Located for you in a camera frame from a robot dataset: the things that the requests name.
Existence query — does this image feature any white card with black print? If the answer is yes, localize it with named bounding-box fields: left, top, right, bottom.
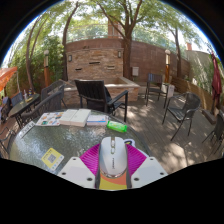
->
left=18, top=120, right=36, bottom=139

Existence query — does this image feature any twin-trunk tree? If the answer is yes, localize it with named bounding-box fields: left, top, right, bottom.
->
left=25, top=19, right=48, bottom=91

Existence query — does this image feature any orange garden lamp post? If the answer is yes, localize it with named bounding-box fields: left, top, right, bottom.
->
left=164, top=49, right=172, bottom=84
left=43, top=49, right=51, bottom=88

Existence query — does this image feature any forked tree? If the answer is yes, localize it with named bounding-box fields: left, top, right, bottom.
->
left=96, top=0, right=161, bottom=80

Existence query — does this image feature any thin pale pink book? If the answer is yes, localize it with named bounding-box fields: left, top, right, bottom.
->
left=85, top=114, right=110, bottom=127

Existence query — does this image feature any stone brick wall fountain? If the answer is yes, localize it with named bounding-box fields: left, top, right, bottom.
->
left=63, top=37, right=141, bottom=108

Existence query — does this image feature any closed dark red umbrella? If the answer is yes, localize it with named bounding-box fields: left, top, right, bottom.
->
left=210, top=51, right=223, bottom=116

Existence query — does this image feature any green tissue pack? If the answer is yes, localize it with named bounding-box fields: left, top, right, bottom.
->
left=106, top=120, right=128, bottom=133

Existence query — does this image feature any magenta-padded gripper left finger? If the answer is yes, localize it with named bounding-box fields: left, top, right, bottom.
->
left=57, top=143, right=101, bottom=190

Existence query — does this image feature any colourful printed leaflet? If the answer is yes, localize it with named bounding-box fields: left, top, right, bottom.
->
left=35, top=111, right=65, bottom=128

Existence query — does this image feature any yellow square card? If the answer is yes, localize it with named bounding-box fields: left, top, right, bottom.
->
left=40, top=147, right=65, bottom=172

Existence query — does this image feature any white computer mouse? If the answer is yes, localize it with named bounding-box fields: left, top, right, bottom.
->
left=98, top=135, right=129, bottom=179

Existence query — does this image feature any thick white book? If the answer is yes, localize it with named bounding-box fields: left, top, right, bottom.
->
left=59, top=108, right=92, bottom=128

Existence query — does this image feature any white paper sign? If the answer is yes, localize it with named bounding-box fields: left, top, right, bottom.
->
left=165, top=84, right=176, bottom=98

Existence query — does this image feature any thin straight tree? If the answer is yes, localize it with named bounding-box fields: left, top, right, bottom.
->
left=173, top=26, right=183, bottom=79

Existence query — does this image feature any black slatted armchair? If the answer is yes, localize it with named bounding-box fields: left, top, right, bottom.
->
left=73, top=78, right=129, bottom=123

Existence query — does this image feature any slender curved tree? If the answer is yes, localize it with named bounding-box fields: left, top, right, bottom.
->
left=62, top=3, right=79, bottom=81

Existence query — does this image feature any orange patio umbrella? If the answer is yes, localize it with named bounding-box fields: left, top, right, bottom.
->
left=0, top=65, right=18, bottom=93

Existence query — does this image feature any dark round side table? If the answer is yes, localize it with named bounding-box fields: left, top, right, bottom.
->
left=7, top=93, right=41, bottom=129

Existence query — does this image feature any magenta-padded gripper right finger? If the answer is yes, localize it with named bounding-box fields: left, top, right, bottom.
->
left=126, top=143, right=169, bottom=190

